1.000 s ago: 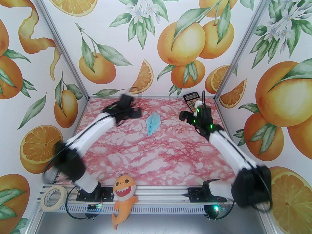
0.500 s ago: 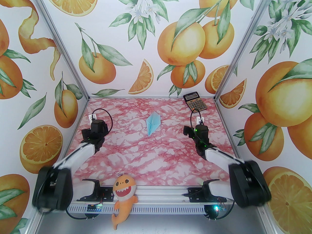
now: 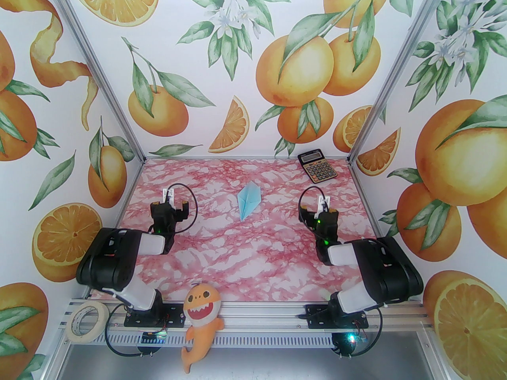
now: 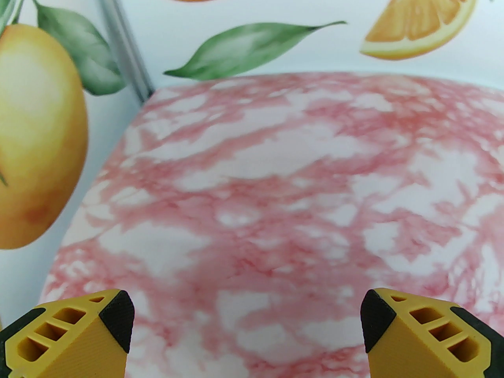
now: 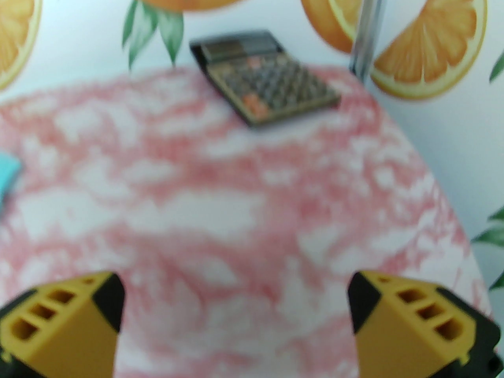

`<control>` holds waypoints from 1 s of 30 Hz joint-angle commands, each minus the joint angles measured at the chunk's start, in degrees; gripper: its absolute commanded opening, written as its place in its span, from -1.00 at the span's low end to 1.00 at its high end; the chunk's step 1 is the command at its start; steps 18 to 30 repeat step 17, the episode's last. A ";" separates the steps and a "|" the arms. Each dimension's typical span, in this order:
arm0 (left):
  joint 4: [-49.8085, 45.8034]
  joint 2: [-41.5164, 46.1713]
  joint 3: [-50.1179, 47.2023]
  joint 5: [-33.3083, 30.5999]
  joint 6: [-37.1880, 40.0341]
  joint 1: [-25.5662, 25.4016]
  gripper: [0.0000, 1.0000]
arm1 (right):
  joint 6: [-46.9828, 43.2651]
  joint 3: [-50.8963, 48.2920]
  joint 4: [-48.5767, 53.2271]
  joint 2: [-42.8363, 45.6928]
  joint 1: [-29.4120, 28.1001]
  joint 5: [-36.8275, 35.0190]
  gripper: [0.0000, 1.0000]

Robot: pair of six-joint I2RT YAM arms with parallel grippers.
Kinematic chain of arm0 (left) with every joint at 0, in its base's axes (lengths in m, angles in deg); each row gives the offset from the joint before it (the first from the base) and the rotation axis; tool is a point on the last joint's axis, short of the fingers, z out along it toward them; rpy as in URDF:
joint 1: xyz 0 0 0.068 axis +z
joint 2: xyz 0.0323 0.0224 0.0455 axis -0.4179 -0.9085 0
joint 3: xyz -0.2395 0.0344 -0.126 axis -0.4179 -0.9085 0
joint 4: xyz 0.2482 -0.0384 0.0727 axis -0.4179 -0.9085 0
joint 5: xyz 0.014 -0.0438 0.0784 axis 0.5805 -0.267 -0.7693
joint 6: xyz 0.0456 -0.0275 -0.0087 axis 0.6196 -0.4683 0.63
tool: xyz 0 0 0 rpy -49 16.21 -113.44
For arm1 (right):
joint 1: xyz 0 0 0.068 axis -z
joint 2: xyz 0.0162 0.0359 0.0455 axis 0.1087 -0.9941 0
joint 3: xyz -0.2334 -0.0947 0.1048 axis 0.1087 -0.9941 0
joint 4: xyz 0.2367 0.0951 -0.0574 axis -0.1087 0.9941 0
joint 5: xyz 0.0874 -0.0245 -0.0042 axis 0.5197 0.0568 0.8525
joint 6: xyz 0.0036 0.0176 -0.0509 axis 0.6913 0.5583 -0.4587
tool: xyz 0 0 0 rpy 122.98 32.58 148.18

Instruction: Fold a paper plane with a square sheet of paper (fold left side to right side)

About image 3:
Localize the thin aluminium frame rail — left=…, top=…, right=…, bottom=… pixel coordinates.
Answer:
left=143, top=157, right=351, bottom=162

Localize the slotted grey cable tray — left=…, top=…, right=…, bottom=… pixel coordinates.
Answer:
left=105, top=329, right=337, bottom=347

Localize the black brown desk calculator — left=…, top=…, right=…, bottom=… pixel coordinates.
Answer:
left=297, top=152, right=339, bottom=184

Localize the black left base cable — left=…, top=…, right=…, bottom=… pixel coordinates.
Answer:
left=104, top=303, right=167, bottom=358

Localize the orange shark plush toy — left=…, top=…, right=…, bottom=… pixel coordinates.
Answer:
left=181, top=283, right=225, bottom=373

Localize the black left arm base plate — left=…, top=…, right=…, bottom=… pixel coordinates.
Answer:
left=124, top=299, right=185, bottom=327

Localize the light blue paper sheet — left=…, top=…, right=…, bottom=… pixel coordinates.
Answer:
left=238, top=183, right=263, bottom=221

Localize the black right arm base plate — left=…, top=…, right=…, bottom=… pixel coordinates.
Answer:
left=305, top=304, right=369, bottom=329

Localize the circuit board with green light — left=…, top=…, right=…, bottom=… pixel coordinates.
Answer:
left=341, top=331, right=369, bottom=347

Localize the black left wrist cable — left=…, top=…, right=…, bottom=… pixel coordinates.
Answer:
left=170, top=183, right=198, bottom=234

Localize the wide aluminium mounting rail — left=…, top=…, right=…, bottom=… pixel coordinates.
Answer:
left=59, top=297, right=434, bottom=333

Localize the black right base cable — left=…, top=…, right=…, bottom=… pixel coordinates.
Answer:
left=337, top=305, right=381, bottom=359

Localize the black base cable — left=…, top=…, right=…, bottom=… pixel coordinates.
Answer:
left=104, top=303, right=167, bottom=358
left=337, top=305, right=381, bottom=359

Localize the pink marble table mat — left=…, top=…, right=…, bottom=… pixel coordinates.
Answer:
left=90, top=159, right=405, bottom=303

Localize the cream masking tape roll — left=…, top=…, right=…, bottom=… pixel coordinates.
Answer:
left=65, top=302, right=109, bottom=341

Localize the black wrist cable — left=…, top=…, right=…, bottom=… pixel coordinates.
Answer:
left=299, top=186, right=325, bottom=213
left=170, top=183, right=198, bottom=234

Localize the aluminium frame post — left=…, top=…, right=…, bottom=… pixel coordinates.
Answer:
left=346, top=0, right=453, bottom=166
left=43, top=0, right=146, bottom=166

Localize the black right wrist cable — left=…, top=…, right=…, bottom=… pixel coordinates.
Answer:
left=299, top=186, right=325, bottom=213

